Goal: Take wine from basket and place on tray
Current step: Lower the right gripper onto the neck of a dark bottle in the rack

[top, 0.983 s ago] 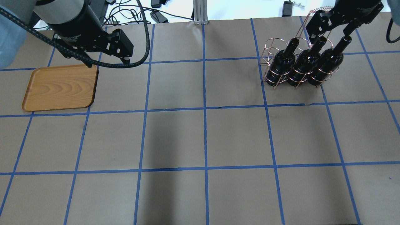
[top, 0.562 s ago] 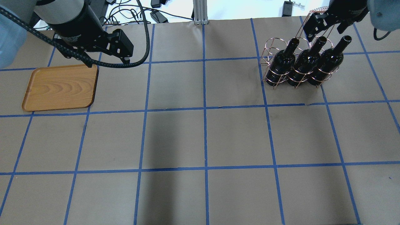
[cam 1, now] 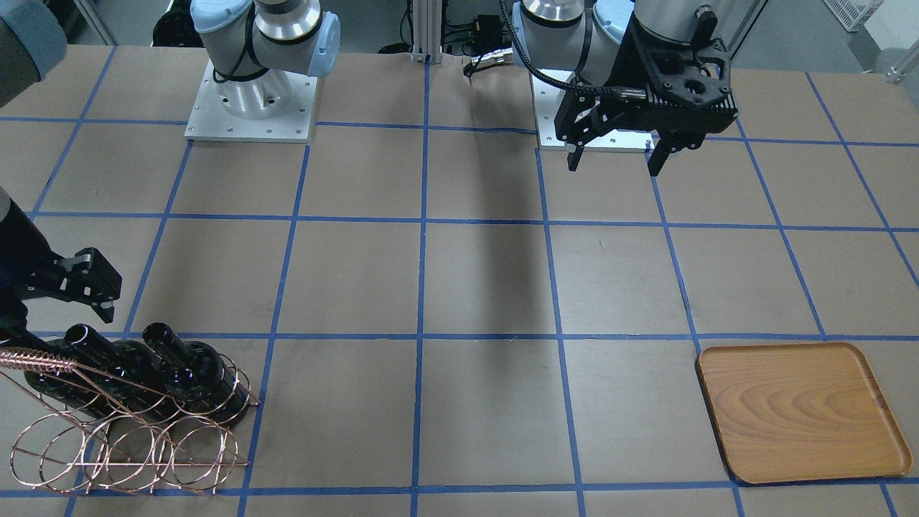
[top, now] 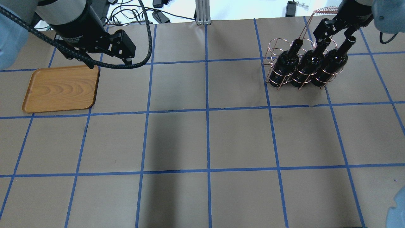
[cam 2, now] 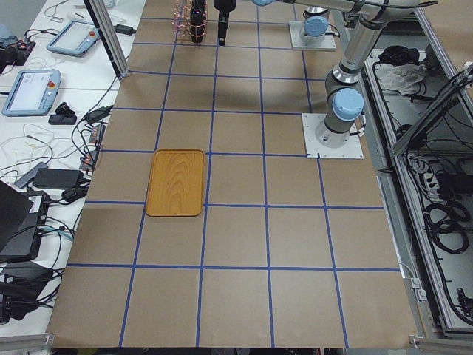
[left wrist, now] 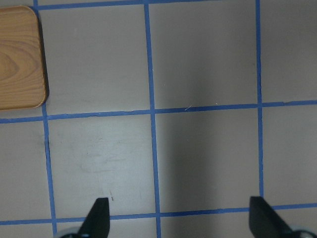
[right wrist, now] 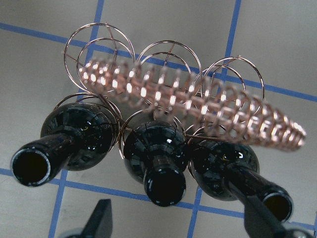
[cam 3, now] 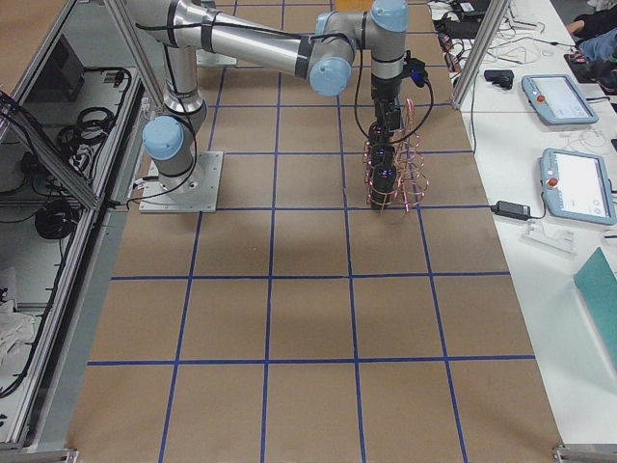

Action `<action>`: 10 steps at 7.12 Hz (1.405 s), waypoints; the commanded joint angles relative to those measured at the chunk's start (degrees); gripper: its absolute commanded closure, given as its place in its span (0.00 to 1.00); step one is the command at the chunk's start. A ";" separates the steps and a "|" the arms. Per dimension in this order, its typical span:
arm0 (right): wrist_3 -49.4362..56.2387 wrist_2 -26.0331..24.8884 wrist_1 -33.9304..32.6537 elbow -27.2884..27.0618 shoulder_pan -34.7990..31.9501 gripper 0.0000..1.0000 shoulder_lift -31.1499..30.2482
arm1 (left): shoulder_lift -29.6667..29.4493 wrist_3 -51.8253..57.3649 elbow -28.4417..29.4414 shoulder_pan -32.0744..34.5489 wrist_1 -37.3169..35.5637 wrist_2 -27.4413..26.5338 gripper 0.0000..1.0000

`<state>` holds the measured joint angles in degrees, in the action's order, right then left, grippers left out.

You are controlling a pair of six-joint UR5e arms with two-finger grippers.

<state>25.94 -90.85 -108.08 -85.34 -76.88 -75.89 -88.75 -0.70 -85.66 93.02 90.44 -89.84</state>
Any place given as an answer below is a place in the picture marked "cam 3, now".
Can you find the teach pendant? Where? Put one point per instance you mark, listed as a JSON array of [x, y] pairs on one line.
[[557, 100], [576, 186]]

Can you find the teach pendant near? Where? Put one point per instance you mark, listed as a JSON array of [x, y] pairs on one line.
[[576, 186]]

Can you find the black webcam on table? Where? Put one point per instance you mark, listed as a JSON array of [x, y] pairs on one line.
[[503, 78]]

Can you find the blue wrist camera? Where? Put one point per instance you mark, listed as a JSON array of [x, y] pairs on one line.
[[415, 69]]

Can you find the dark wine bottle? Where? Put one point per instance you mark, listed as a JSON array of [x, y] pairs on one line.
[[382, 186], [381, 156]]

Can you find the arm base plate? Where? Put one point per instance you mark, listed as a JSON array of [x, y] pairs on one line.
[[190, 193]]

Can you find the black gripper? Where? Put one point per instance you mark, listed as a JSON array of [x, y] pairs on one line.
[[385, 91]]

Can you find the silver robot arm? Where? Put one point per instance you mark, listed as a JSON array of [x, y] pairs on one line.
[[324, 58]]

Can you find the aluminium frame post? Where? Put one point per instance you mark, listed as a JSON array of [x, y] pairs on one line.
[[486, 33]]

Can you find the white crumpled cloth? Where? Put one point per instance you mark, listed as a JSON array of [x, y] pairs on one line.
[[17, 328]]

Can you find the teach pendant far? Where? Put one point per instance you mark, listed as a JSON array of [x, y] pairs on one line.
[[557, 100]]

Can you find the clear acrylic stand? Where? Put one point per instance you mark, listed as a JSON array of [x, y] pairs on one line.
[[558, 240]]

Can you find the black power adapter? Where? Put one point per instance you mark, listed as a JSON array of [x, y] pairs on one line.
[[511, 210]]

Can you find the teal folder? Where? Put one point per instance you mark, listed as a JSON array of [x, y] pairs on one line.
[[596, 283]]

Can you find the copper wire bottle basket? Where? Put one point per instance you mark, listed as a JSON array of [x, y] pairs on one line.
[[411, 183]]

